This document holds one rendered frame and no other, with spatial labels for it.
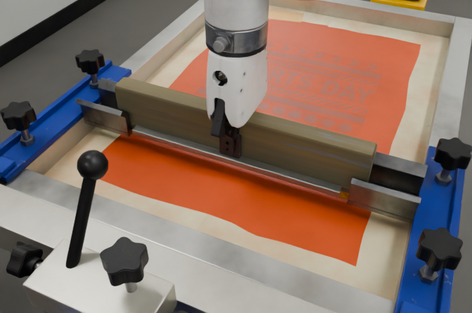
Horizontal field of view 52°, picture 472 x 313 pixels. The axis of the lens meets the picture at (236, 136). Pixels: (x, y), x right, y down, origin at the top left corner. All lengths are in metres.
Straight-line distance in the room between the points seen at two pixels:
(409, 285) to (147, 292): 0.28
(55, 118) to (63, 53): 2.31
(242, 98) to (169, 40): 0.42
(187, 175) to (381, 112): 0.36
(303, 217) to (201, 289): 0.22
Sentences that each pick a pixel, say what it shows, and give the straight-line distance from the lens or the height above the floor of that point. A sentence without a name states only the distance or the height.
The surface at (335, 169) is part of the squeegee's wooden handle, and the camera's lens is 0.64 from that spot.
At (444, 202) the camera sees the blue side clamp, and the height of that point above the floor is 1.00.
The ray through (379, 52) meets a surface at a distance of 1.04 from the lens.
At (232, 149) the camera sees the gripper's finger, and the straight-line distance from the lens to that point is 0.66.
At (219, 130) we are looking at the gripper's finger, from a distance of 0.60.
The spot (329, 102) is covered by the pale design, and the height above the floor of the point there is 0.96.
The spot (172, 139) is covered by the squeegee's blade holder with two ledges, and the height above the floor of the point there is 1.00.
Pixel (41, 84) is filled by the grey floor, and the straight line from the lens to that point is 2.84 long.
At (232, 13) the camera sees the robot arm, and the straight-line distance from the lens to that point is 0.54.
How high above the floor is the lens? 1.45
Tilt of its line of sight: 40 degrees down
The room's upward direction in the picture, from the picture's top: straight up
